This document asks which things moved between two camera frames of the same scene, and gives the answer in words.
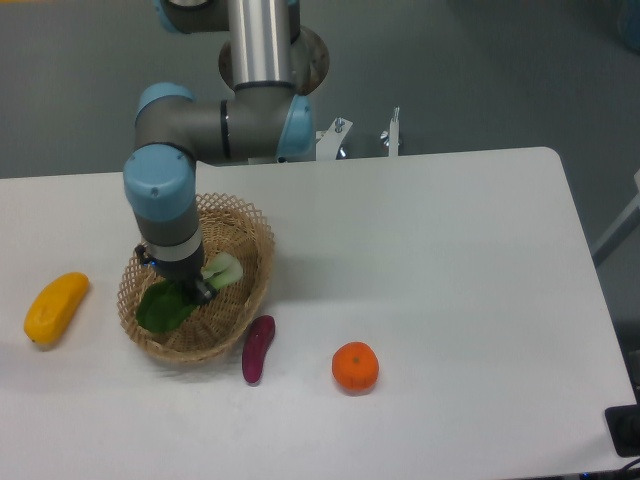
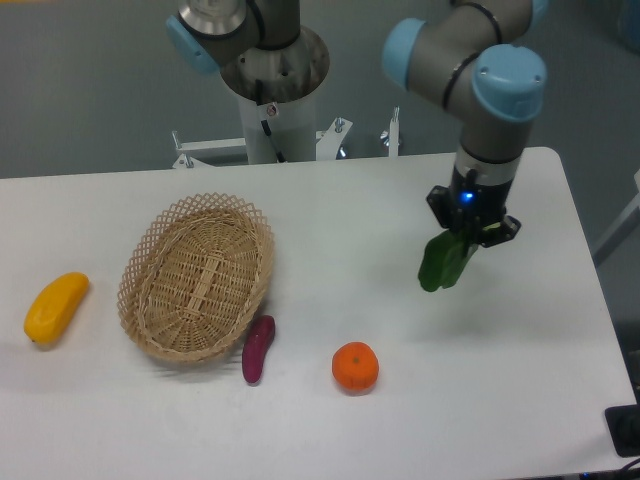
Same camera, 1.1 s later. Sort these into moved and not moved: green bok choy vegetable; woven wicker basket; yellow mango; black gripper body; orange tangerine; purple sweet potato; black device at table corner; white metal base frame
Moved: black gripper body; green bok choy vegetable
Not moved: orange tangerine; white metal base frame; purple sweet potato; woven wicker basket; black device at table corner; yellow mango
